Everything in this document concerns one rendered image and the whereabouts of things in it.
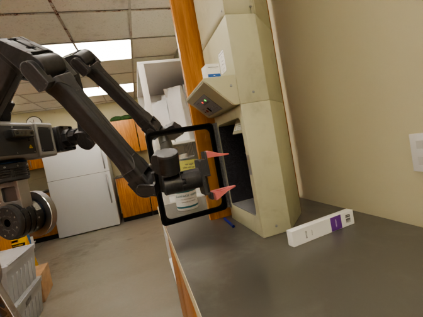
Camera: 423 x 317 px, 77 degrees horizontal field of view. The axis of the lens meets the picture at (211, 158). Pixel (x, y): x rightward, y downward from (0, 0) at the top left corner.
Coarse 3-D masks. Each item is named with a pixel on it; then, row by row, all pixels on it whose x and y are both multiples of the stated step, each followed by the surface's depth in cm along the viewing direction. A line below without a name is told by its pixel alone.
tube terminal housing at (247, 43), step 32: (224, 32) 91; (256, 32) 91; (256, 64) 91; (256, 96) 91; (256, 128) 91; (256, 160) 91; (288, 160) 104; (256, 192) 91; (288, 192) 98; (256, 224) 96; (288, 224) 94
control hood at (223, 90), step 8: (208, 80) 86; (216, 80) 87; (224, 80) 88; (232, 80) 88; (200, 88) 93; (208, 88) 88; (216, 88) 87; (224, 88) 88; (232, 88) 88; (192, 96) 105; (200, 96) 100; (208, 96) 95; (216, 96) 91; (224, 96) 88; (232, 96) 88; (192, 104) 115; (224, 104) 93; (232, 104) 89; (216, 112) 106; (224, 112) 105
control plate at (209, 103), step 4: (204, 96) 97; (200, 100) 103; (204, 100) 101; (208, 100) 98; (196, 104) 111; (200, 104) 108; (204, 104) 106; (208, 104) 102; (212, 104) 100; (216, 104) 98; (200, 108) 113; (204, 108) 110; (212, 108) 104; (216, 108) 101; (220, 108) 98; (204, 112) 114; (208, 112) 111; (212, 112) 108
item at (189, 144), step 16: (160, 144) 110; (176, 144) 113; (192, 144) 115; (208, 144) 118; (192, 160) 115; (208, 160) 118; (192, 192) 115; (176, 208) 112; (192, 208) 115; (208, 208) 117
